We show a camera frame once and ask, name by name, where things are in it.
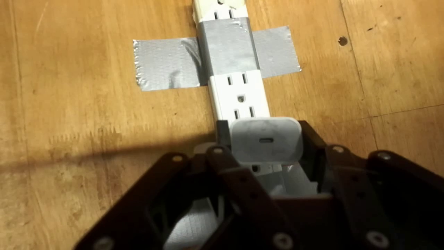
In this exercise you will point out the long grey duct tape strip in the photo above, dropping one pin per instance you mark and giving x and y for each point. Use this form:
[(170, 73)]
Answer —
[(188, 227)]

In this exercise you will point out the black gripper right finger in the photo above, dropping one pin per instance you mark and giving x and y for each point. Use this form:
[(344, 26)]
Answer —
[(392, 199)]

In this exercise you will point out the short grey duct tape strip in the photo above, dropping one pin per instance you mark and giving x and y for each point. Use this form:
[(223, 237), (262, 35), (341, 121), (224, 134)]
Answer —
[(166, 63)]

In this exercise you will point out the white charger head cube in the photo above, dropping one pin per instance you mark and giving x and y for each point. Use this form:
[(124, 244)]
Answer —
[(265, 140)]

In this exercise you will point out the white power strip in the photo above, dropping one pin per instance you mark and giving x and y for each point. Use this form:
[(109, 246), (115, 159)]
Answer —
[(240, 98)]

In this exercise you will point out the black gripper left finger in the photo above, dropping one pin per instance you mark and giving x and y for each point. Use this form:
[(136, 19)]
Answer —
[(138, 203)]

